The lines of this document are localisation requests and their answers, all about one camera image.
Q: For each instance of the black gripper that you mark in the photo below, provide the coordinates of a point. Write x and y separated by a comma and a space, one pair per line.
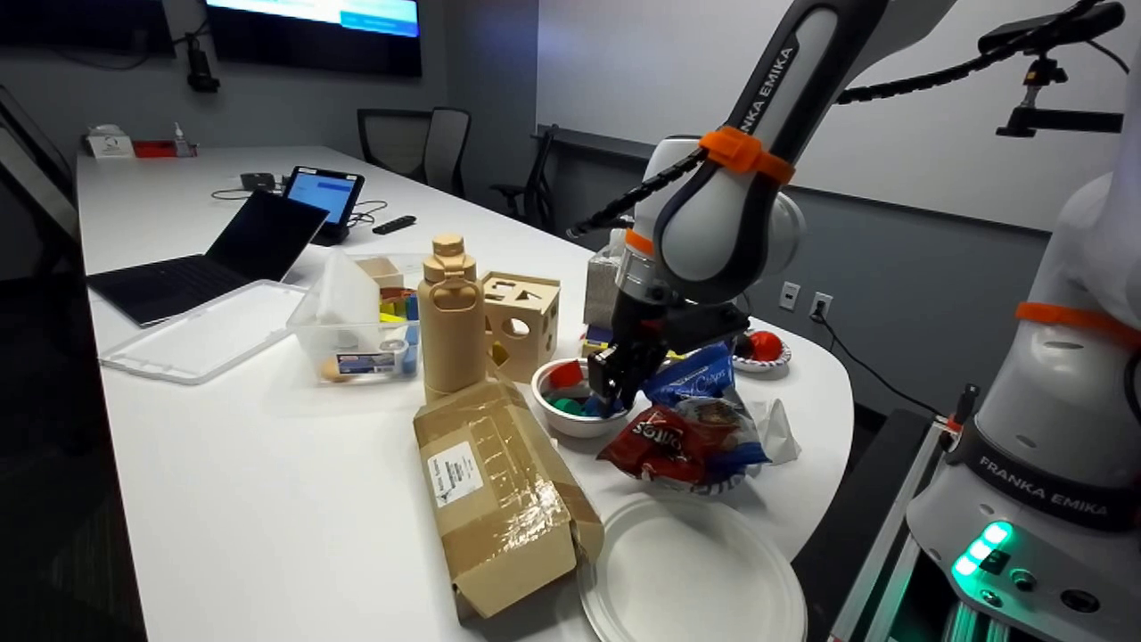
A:
644, 334

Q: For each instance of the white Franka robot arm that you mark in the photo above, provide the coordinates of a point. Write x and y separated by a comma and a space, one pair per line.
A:
735, 216

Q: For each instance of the green block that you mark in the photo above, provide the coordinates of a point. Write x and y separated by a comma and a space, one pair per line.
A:
574, 403

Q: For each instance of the red block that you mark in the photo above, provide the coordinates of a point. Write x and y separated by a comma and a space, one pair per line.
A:
566, 374

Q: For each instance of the white bowl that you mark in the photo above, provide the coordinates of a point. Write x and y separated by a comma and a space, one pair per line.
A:
573, 426

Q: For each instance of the wooden shape sorter box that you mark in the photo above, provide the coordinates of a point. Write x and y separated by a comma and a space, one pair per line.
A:
522, 334

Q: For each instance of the striped bowl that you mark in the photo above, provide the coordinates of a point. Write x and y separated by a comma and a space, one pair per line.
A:
762, 364

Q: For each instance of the brown cardboard box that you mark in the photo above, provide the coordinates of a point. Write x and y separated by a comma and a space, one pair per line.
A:
510, 510

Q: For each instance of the small white box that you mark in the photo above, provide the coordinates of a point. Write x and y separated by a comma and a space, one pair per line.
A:
107, 140

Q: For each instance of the blue chip bag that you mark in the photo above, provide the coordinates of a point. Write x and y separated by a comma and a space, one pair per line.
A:
695, 371

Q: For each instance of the red chip bag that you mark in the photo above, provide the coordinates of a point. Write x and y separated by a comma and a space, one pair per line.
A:
671, 448

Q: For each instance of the red object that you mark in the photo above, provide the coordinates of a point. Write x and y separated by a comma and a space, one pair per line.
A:
762, 346

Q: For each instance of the clear plastic bag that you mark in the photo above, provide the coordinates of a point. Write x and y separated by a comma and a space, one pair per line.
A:
777, 432

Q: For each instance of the tan wooden bottle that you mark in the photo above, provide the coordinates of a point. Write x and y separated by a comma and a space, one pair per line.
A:
451, 334

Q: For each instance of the white plate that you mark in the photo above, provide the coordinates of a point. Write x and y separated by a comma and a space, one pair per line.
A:
688, 584

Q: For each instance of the black office chair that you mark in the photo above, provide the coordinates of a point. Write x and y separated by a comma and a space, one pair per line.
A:
395, 144
530, 180
451, 147

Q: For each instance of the slim black remote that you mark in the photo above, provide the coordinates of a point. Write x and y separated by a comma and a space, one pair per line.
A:
395, 222

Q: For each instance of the tablet on stand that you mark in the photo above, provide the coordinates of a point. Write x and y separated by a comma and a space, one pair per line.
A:
323, 194

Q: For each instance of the black laptop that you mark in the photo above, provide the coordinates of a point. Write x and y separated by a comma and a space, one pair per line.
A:
253, 237

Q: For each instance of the black flat device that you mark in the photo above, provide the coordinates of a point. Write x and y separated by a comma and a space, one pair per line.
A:
253, 184

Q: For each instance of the small red item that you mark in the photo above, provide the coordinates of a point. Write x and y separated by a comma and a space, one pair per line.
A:
161, 147

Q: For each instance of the black webcam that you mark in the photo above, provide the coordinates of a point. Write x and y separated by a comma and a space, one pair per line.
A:
200, 58

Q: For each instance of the white wall power outlet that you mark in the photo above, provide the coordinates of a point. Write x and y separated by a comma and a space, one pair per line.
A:
820, 306
791, 295

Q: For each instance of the aluminium frame stand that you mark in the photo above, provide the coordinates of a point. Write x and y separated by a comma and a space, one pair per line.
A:
892, 537

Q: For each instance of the white wall whiteboard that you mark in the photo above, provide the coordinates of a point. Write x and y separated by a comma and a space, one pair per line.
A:
927, 153

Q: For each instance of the wall TV monitor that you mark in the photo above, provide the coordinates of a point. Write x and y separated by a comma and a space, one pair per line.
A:
323, 29

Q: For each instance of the black camera on stand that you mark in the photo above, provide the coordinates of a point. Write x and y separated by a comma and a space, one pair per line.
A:
1054, 29

